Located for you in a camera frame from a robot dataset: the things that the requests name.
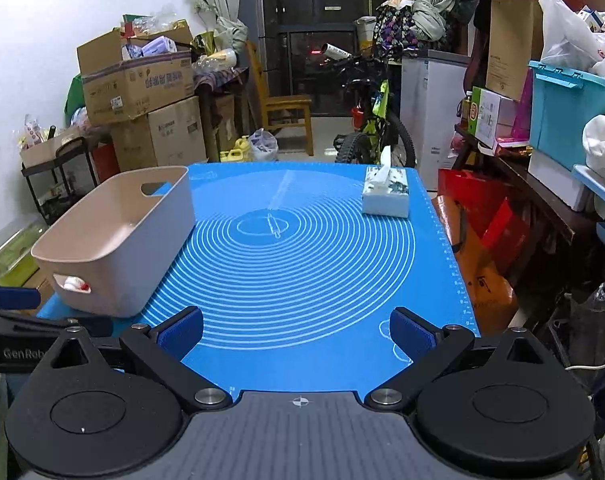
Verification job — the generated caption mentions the brown paper bag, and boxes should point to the brown paper bag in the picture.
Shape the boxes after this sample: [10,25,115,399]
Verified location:
[484,0,544,102]

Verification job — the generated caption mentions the green white carton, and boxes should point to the green white carton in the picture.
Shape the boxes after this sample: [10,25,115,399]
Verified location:
[467,85,519,156]

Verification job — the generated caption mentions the glass balcony door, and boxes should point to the glass balcony door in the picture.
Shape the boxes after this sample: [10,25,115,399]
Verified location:
[239,0,419,117]

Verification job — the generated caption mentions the dark wooden cabinet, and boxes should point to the dark wooden cabinet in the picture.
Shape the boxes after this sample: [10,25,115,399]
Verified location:
[453,124,605,361]

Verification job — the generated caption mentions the purple patterned garment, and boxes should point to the purple patterned garment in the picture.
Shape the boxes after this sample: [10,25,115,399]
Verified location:
[373,2,424,59]

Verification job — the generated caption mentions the yellow plastic jug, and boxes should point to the yellow plastic jug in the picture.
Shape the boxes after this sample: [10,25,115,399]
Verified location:
[219,136,254,163]

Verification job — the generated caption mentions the blue silicone baking mat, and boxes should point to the blue silicone baking mat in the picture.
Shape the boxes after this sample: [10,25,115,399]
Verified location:
[36,161,482,394]

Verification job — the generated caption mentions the white plastic shopping bag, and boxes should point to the white plastic shopping bag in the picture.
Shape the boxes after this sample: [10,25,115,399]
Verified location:
[537,0,605,79]

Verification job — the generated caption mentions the black metal shelf cart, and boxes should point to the black metal shelf cart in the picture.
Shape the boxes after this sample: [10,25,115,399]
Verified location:
[21,136,102,225]

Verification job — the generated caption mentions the amber glass bottle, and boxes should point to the amber glass bottle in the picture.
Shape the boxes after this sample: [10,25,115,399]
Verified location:
[460,90,475,129]

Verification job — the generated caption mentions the blue plastic storage bin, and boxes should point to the blue plastic storage bin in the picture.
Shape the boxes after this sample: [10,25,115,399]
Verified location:
[527,60,605,172]

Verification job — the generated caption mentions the beige plastic storage basket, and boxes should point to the beige plastic storage basket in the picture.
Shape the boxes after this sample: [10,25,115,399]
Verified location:
[31,165,198,319]

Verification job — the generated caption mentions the dark wooden side table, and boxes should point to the dark wooden side table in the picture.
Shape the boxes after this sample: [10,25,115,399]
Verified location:
[194,66,252,162]

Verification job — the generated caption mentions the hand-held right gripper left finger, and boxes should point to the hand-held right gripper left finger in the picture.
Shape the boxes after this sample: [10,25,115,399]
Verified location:
[41,306,233,408]

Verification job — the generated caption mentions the red paper bag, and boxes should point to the red paper bag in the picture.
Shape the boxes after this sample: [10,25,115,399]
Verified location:
[91,141,121,184]

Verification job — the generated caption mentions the black yellow bicycle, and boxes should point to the black yellow bicycle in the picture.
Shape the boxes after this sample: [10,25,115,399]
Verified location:
[321,42,417,167]

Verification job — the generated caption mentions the green clear lidded container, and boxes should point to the green clear lidded container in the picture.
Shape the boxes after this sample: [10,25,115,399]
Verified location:
[0,219,49,282]

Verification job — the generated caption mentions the wooden chair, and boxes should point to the wooden chair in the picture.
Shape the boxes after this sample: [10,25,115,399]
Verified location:
[246,40,316,157]

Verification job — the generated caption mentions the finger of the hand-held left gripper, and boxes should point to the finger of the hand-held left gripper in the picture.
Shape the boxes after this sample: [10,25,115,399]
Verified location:
[0,283,42,312]
[0,308,114,339]

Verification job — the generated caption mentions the white chest freezer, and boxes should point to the white chest freezer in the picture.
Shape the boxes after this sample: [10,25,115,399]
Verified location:
[399,49,473,192]

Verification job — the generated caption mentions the white power cable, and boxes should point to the white power cable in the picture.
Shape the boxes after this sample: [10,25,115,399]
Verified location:
[563,344,605,372]

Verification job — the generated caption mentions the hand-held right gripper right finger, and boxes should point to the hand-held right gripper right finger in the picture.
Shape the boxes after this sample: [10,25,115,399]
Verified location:
[365,306,565,408]

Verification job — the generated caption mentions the large printed cardboard box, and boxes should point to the large printed cardboard box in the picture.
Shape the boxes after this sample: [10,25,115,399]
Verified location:
[76,27,196,127]

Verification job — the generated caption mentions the white patterned tissue box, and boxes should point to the white patterned tissue box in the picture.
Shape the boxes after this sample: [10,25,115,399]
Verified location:
[361,147,411,219]

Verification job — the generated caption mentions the green plastic bag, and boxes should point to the green plastic bag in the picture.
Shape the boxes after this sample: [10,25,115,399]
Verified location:
[64,73,89,122]

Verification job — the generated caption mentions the orange paper bag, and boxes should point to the orange paper bag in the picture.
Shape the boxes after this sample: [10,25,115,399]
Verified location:
[431,194,519,334]

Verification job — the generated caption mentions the translucent tied plastic bag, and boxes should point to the translucent tied plastic bag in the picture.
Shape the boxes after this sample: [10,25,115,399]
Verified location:
[249,128,280,162]

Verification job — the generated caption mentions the red glossy gift bag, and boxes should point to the red glossy gift bag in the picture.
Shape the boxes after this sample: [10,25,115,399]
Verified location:
[436,167,531,277]

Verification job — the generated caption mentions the open cardboard box with snacks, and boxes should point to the open cardboard box with snacks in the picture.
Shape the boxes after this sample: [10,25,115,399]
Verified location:
[12,115,86,169]

